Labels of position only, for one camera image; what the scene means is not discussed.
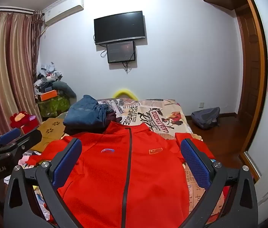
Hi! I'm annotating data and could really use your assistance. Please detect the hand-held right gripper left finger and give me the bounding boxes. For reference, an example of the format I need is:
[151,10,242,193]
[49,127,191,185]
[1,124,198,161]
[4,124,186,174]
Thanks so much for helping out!
[3,138,83,228]

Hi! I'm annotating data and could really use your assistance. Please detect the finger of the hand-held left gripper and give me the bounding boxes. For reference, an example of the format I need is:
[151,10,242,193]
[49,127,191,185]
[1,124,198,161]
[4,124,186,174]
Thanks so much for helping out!
[0,129,42,165]
[0,128,22,158]

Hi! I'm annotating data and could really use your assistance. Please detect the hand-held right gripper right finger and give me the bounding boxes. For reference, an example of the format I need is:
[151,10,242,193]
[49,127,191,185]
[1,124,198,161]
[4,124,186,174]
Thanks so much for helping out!
[180,138,259,228]

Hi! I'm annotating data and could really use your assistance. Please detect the red zip jacket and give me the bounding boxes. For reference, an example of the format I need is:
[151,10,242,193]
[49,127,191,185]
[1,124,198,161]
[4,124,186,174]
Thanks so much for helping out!
[26,121,231,228]

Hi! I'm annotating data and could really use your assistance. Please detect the red plush toy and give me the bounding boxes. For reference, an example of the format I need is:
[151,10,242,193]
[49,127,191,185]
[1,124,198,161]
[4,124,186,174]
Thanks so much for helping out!
[9,110,39,133]

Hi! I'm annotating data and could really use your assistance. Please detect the brown folding lap table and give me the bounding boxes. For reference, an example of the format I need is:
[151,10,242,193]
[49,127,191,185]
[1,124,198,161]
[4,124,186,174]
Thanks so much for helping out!
[30,117,65,152]

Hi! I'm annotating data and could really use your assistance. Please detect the orange box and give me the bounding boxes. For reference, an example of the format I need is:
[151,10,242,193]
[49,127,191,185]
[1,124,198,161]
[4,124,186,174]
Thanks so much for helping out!
[40,90,58,101]

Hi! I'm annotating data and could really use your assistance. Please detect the grey backpack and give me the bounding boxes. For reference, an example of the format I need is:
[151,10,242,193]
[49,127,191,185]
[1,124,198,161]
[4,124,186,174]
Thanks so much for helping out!
[191,107,220,129]

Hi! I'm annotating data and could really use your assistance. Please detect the folded blue sweater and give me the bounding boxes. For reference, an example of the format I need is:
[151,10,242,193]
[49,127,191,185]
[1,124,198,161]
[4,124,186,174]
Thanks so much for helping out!
[63,95,112,130]

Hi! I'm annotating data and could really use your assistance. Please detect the dark grey garment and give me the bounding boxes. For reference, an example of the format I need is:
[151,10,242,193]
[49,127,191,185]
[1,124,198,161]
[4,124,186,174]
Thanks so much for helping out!
[52,81,76,98]

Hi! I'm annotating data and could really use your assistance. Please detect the folded maroon garment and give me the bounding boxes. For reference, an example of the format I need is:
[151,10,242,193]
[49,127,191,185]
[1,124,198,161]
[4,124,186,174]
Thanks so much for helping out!
[64,109,123,135]

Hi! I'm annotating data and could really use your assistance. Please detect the heap of boxes and papers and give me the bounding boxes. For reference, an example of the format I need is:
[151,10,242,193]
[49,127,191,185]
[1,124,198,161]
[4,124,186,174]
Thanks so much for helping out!
[33,62,63,95]

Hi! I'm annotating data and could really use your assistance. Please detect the striped curtain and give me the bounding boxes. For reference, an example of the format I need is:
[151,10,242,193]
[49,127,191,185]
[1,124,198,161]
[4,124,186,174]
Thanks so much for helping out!
[0,9,43,143]

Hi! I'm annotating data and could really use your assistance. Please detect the yellow foam tube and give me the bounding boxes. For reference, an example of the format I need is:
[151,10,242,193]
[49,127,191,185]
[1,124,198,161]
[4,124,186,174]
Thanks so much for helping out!
[112,89,139,100]

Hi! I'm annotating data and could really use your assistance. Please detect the white air conditioner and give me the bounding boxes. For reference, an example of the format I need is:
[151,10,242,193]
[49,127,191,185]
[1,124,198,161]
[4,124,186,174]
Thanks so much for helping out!
[42,0,85,26]

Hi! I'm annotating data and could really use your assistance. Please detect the small wall monitor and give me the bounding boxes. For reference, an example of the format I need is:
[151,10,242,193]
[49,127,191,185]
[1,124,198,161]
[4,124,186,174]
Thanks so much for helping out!
[106,40,137,64]

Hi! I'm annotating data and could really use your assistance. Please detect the white curtain rail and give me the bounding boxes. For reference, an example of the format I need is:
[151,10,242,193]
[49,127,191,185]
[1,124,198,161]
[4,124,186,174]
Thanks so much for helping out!
[0,6,36,15]

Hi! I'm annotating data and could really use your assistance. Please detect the wooden door frame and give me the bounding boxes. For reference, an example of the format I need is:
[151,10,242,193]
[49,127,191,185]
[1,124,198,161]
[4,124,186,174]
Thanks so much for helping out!
[237,0,268,181]

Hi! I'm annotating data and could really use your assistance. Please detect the black wall television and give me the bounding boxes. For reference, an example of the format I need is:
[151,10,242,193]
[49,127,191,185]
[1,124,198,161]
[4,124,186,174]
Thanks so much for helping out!
[94,11,147,45]

